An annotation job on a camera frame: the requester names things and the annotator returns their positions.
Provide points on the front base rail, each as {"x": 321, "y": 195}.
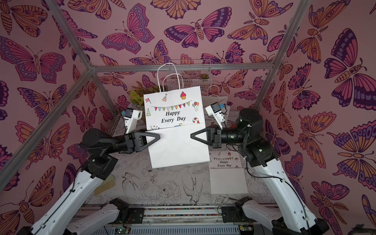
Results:
{"x": 204, "y": 219}

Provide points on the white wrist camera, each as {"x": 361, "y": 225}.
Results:
{"x": 215, "y": 110}
{"x": 131, "y": 117}

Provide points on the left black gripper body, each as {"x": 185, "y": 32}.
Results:
{"x": 129, "y": 148}

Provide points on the aluminium frame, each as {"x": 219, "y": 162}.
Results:
{"x": 90, "y": 74}

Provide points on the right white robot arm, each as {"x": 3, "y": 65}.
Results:
{"x": 294, "y": 218}

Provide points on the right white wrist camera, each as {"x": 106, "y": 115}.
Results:
{"x": 215, "y": 110}

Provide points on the small succulent in basket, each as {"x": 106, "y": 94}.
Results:
{"x": 204, "y": 76}

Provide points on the white party paper bag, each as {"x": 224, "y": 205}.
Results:
{"x": 226, "y": 173}

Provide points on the white wire wall basket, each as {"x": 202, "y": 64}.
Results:
{"x": 189, "y": 76}

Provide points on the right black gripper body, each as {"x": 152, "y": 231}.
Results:
{"x": 213, "y": 136}

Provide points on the potted green plant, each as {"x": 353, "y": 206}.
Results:
{"x": 137, "y": 95}

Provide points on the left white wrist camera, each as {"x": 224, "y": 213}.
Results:
{"x": 131, "y": 117}

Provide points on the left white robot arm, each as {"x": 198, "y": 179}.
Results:
{"x": 92, "y": 174}

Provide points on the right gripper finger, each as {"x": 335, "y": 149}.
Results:
{"x": 201, "y": 131}
{"x": 200, "y": 140}

